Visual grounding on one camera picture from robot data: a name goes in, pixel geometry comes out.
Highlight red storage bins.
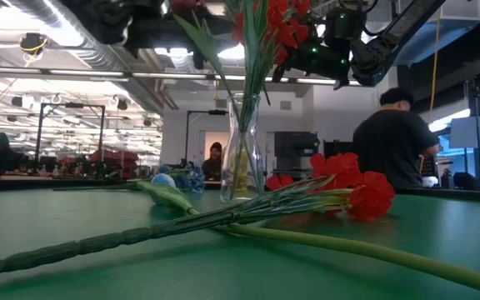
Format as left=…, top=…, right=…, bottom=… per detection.
left=89, top=149, right=140, bottom=178

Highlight dark red tulip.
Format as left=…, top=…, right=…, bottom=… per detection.
left=171, top=0, right=241, bottom=126

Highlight clear glass vase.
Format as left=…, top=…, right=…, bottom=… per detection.
left=220, top=92, right=268, bottom=203

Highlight black stand frame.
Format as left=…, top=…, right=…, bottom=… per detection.
left=35, top=102, right=106, bottom=170
left=184, top=109, right=233, bottom=166

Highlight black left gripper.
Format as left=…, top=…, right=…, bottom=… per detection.
left=62, top=0, right=208, bottom=70

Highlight ceiling camera with yellow cable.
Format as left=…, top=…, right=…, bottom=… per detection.
left=18, top=32, right=49, bottom=68

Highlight yellow glass vase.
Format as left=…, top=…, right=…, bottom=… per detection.
left=222, top=145, right=252, bottom=193

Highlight black tripod stand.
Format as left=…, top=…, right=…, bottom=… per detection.
left=466, top=78, right=480, bottom=188

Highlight green table mat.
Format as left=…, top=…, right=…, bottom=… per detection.
left=0, top=182, right=480, bottom=300

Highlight long light green flower stem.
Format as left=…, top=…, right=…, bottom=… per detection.
left=137, top=172, right=480, bottom=299

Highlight yellow hanging cable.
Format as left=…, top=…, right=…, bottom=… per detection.
left=427, top=7, right=443, bottom=122

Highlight black equipment cabinet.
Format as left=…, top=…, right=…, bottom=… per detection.
left=273, top=131, right=320, bottom=174

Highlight blue flower bunch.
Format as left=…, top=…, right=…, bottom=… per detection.
left=52, top=160, right=206, bottom=195

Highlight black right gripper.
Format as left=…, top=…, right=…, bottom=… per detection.
left=271, top=37, right=353, bottom=91

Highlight long ceiling light fixture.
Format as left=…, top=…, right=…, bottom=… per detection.
left=0, top=65, right=362, bottom=88

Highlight white panel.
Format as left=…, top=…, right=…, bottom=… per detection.
left=449, top=115, right=480, bottom=149

